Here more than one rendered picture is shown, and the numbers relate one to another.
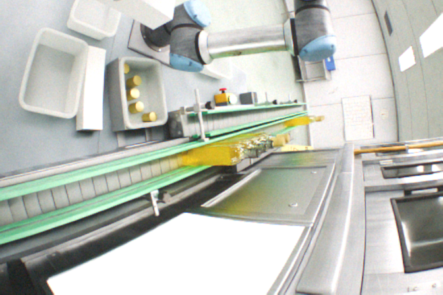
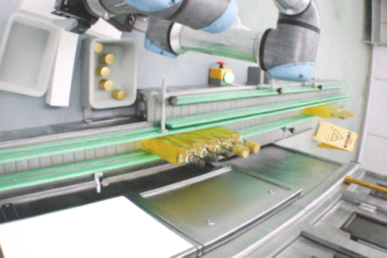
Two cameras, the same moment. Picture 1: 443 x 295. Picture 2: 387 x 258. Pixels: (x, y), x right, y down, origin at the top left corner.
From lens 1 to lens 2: 0.37 m
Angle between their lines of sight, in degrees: 17
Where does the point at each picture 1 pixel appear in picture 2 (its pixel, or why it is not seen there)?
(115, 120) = (83, 96)
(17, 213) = not seen: outside the picture
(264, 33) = (234, 41)
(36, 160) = (7, 125)
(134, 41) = not seen: hidden behind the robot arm
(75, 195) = (34, 163)
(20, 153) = not seen: outside the picture
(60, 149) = (30, 118)
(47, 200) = (11, 164)
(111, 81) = (84, 59)
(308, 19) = (282, 38)
